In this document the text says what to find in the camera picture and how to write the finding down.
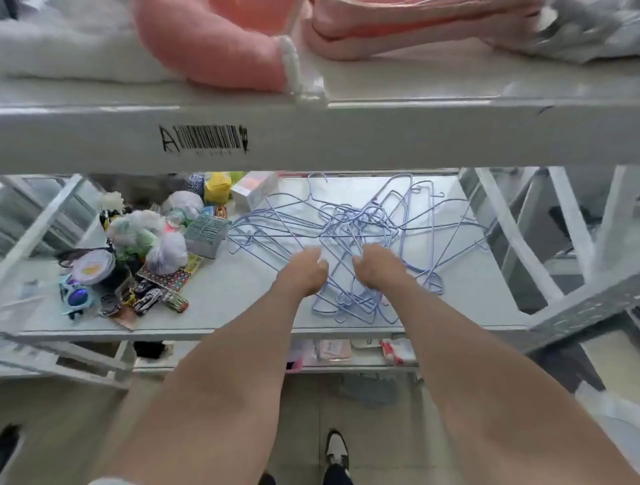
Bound white metal shelf board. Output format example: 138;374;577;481
0;37;640;176

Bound pink fluffy towel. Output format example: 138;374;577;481
131;0;329;103

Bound white mesh bag purple contents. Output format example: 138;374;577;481
145;232;190;276

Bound silver black toy car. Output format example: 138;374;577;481
132;288;165;316

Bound person's right hand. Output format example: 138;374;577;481
351;243;416;293

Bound person's right shoe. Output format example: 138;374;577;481
325;429;351;470

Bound colourful dotted sticker sheet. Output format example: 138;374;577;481
137;253;205;293

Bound person's black trousers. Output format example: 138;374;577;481
257;462;356;485

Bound peach packet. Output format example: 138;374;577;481
315;339;353;362

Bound white pink box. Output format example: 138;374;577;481
229;171;280;212

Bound white mesh bag green contents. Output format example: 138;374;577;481
106;209;169;260

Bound white plastic bag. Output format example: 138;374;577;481
161;190;205;221

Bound white fluffy towel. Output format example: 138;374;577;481
0;17;186;83

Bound white metal rack frame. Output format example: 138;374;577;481
457;165;640;350
0;172;136;390

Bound pile of lilac hangers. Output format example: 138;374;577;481
227;172;496;326

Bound black sunglasses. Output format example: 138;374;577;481
55;247;109;268

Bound white table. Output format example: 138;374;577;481
9;169;533;343

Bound dark grey floor mat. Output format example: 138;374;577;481
339;372;401;408

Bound person's shoe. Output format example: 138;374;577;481
325;429;351;470
0;423;23;468

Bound person's left forearm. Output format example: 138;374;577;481
92;287;321;485

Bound red white packet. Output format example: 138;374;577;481
379;338;419;366

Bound person's left hand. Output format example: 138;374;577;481
276;245;330;300

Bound round tin white lid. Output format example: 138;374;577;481
69;248;119;286

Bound teal toy sunglasses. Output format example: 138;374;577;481
59;273;99;320

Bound person's right forearm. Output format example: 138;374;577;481
385;277;640;485

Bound barcode sticker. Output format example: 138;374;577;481
159;123;250;155

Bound yellow snack packet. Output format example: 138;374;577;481
203;172;233;206

